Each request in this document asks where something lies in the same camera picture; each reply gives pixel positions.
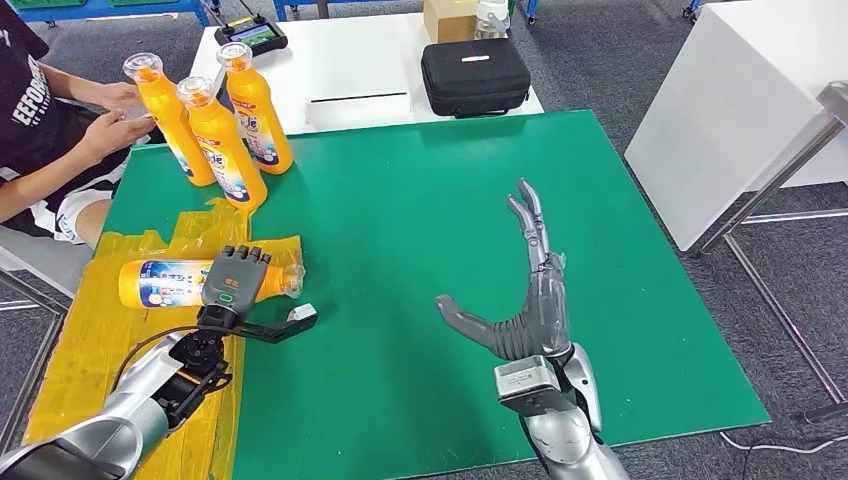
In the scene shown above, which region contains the person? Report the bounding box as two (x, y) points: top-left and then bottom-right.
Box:
(0, 13), (160, 248)

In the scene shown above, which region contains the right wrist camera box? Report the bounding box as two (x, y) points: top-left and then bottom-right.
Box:
(493, 355), (578, 419)

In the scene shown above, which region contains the white floor cable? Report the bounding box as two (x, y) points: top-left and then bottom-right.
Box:
(718, 431), (848, 458)

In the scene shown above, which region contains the blue metal rack frame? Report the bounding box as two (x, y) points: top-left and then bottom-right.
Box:
(9, 0), (212, 28)

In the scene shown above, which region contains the orange detergent bottle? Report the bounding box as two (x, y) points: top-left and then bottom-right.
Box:
(117, 258), (306, 311)
(176, 76), (269, 212)
(122, 52), (218, 189)
(215, 42), (295, 176)

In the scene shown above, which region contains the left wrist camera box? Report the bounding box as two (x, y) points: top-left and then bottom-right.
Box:
(228, 303), (319, 344)

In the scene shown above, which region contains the green table mat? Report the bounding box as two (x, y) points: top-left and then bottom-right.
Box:
(99, 109), (772, 480)

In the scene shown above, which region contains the brown cardboard box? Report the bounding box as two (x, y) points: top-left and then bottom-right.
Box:
(422, 0), (480, 44)

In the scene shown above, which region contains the yellow taped cardboard sheet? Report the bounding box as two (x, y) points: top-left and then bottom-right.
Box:
(23, 198), (305, 480)

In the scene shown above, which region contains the person's right hand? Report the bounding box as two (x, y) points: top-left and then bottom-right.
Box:
(79, 107), (157, 163)

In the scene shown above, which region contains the person's left hand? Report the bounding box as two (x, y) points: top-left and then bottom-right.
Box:
(97, 80), (145, 114)

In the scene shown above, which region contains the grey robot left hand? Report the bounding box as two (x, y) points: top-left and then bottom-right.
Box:
(200, 245), (272, 326)

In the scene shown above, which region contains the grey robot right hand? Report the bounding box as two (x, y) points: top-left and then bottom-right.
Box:
(435, 177), (572, 362)

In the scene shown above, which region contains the white table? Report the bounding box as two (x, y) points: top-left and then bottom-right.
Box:
(188, 11), (546, 140)

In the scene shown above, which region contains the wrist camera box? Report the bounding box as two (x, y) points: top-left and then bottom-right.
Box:
(228, 303), (319, 344)
(493, 355), (578, 419)

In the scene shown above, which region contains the black remote controller with screen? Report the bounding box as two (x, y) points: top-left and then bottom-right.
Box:
(213, 14), (289, 58)

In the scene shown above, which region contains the clear plastic jar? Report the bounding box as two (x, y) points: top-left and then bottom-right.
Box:
(473, 0), (511, 40)

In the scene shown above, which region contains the metal stand frame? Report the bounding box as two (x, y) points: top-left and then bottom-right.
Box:
(688, 80), (848, 425)

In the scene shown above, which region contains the black zip carry case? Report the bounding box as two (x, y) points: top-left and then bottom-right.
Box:
(419, 37), (533, 121)

